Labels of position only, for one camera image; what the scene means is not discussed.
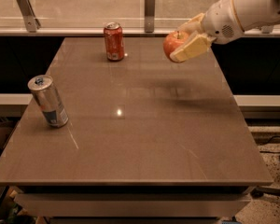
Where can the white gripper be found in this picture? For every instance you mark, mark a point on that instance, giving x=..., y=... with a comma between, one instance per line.
x=220, y=20

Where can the red apple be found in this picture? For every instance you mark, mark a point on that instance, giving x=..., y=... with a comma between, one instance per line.
x=172, y=42

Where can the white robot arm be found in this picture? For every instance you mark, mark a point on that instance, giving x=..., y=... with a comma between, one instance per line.
x=257, y=13

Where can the red coke can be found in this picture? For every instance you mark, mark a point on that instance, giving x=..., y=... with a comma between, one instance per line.
x=114, y=41

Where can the silver blue energy drink can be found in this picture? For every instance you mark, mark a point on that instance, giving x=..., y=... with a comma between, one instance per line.
x=48, y=99

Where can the grey table drawer front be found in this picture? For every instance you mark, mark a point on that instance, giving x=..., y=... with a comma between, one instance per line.
x=132, y=205

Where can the middle metal railing bracket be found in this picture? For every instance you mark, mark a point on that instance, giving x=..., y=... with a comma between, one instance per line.
x=149, y=16

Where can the metal railing bracket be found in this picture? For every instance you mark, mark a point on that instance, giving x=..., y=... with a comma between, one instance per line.
x=32, y=24
x=149, y=16
x=267, y=29

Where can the right metal railing bracket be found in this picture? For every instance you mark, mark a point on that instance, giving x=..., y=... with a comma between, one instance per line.
x=267, y=29

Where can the left metal railing bracket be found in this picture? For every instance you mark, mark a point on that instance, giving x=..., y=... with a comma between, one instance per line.
x=32, y=24

